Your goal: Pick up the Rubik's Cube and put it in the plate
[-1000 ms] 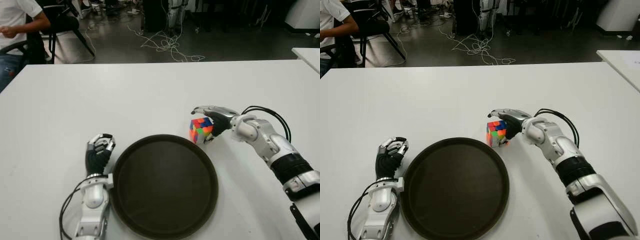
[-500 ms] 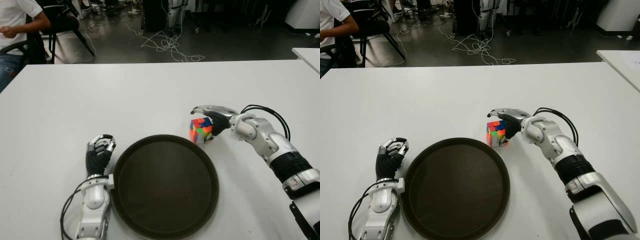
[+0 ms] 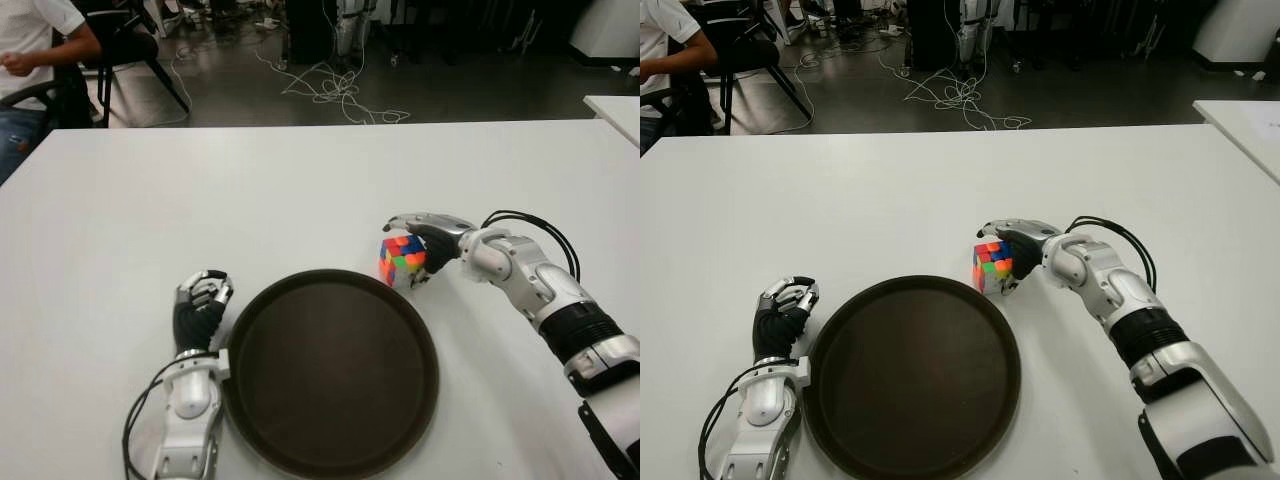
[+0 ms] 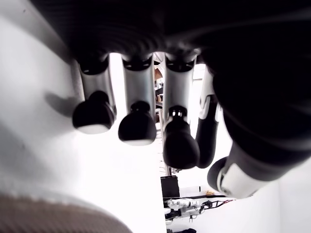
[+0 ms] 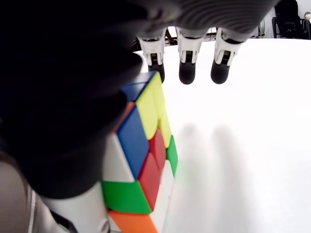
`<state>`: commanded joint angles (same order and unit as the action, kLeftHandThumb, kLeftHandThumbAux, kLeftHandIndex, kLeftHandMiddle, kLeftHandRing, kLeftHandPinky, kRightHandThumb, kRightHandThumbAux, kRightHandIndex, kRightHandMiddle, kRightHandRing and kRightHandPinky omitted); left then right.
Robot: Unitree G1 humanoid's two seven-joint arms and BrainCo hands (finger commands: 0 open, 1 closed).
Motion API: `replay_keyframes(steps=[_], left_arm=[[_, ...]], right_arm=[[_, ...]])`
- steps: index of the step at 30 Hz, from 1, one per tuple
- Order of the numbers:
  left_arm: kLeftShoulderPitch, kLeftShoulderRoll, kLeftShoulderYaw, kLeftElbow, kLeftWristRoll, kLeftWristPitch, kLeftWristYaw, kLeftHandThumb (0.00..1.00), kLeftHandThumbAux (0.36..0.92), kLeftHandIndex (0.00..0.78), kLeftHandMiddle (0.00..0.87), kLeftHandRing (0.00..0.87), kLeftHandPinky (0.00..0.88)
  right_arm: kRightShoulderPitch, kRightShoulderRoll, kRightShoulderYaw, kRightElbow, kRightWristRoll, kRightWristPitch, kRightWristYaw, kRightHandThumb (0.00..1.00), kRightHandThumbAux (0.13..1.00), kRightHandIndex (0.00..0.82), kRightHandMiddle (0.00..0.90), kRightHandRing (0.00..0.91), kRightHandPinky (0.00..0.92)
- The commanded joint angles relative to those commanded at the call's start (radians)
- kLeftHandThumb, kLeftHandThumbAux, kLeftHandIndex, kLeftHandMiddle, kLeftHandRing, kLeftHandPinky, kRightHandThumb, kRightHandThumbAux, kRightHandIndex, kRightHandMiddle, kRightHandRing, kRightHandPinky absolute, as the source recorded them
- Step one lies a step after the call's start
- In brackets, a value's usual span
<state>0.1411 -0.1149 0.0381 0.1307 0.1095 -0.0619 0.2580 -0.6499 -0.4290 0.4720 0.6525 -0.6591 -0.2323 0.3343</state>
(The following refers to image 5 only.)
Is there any black office chair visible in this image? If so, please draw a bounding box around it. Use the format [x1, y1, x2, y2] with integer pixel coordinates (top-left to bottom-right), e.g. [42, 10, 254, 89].
[272, 0, 311, 40]

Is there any multicoloured Rubik's cube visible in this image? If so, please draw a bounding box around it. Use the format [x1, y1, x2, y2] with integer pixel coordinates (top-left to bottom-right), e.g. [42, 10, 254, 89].
[101, 71, 178, 233]

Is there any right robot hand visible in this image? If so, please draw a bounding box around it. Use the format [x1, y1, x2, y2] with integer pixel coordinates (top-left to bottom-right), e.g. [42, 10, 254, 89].
[0, 0, 282, 233]

